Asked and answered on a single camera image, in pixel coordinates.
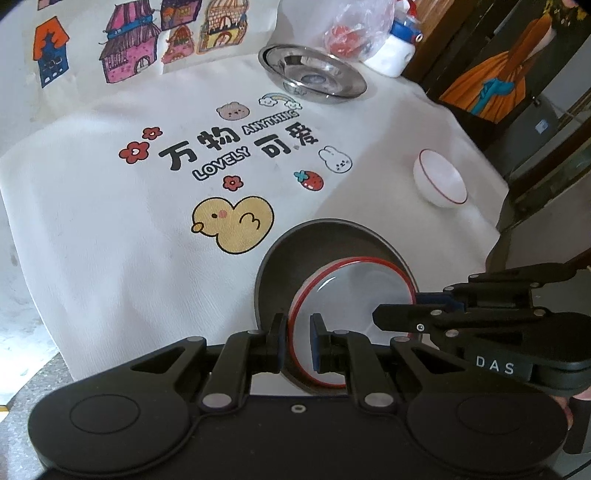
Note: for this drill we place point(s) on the large steel bowl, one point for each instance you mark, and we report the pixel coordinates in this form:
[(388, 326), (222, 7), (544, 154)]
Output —
[(286, 258)]

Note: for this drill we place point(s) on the white printed duck mat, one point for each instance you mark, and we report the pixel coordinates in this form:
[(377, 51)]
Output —
[(115, 230)]

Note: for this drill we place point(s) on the white red-rimmed ceramic bowl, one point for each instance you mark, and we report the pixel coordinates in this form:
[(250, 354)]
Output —
[(436, 177), (351, 295)]

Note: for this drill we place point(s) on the clear plastic bag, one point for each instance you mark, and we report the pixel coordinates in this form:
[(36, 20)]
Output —
[(355, 27)]

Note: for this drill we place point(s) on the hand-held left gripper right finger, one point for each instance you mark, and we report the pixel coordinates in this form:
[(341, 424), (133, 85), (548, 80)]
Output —
[(316, 344)]

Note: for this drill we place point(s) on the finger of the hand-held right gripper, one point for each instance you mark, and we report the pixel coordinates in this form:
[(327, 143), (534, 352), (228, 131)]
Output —
[(406, 318), (498, 286)]

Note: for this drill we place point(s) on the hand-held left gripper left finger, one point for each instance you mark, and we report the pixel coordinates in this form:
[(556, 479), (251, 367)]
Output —
[(278, 341)]

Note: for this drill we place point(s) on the coloured houses drawing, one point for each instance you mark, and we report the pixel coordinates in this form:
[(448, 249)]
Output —
[(87, 27)]

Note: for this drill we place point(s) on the wide shallow steel plate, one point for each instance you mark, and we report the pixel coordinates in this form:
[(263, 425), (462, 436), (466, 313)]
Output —
[(314, 69)]

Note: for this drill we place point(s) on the orange dress painting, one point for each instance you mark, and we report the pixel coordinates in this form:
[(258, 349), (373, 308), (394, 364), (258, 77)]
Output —
[(489, 78)]

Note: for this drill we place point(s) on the white blue water bottle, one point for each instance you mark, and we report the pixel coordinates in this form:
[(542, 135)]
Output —
[(392, 53)]

